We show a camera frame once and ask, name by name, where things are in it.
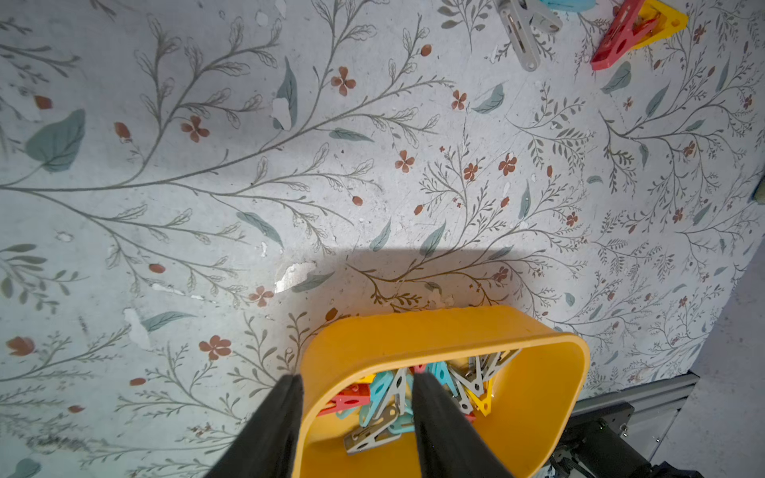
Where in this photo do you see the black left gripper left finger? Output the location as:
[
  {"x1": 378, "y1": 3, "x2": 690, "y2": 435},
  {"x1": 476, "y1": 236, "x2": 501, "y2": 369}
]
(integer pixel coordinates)
[{"x1": 206, "y1": 374, "x2": 304, "y2": 478}]

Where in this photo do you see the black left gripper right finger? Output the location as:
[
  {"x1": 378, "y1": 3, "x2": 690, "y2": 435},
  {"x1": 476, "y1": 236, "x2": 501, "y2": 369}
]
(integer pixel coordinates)
[{"x1": 412, "y1": 374, "x2": 511, "y2": 477}]

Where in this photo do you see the yellow clothespin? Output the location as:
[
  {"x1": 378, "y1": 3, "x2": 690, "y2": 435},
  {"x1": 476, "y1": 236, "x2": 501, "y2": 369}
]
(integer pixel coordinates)
[
  {"x1": 467, "y1": 378, "x2": 495, "y2": 416},
  {"x1": 633, "y1": 0, "x2": 689, "y2": 50}
]

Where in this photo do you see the yellow plastic storage tray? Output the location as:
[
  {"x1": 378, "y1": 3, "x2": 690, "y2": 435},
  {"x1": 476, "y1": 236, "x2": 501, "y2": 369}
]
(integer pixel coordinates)
[{"x1": 294, "y1": 306, "x2": 590, "y2": 477}]

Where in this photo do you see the grey clothespin by pillow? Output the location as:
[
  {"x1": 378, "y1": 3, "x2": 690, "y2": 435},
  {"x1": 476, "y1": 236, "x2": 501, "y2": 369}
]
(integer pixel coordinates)
[{"x1": 449, "y1": 349, "x2": 522, "y2": 396}]

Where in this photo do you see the red clothespin near tray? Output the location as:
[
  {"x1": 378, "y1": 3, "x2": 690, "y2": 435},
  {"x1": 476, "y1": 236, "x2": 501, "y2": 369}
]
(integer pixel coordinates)
[{"x1": 318, "y1": 384, "x2": 371, "y2": 416}]

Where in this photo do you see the grey clothespin pile left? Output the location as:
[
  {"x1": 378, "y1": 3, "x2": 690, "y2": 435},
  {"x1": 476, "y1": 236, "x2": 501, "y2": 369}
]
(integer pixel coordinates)
[{"x1": 497, "y1": 0, "x2": 562, "y2": 72}]

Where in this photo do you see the red clothespin in pile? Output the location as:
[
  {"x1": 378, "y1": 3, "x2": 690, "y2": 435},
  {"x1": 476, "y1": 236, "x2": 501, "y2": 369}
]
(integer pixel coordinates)
[{"x1": 591, "y1": 0, "x2": 659, "y2": 71}]

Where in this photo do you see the teal clothespin in pile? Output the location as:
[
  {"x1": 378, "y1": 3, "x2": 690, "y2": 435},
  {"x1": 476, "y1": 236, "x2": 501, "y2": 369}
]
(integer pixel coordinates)
[{"x1": 542, "y1": 0, "x2": 597, "y2": 13}]

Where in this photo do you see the yellow clothespin in pile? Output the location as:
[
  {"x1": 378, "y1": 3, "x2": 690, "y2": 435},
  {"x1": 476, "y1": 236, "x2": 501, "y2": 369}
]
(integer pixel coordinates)
[{"x1": 633, "y1": 0, "x2": 689, "y2": 50}]

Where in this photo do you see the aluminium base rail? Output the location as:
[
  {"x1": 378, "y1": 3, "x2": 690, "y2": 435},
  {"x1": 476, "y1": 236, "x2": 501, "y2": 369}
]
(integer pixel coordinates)
[{"x1": 536, "y1": 372, "x2": 701, "y2": 477}]

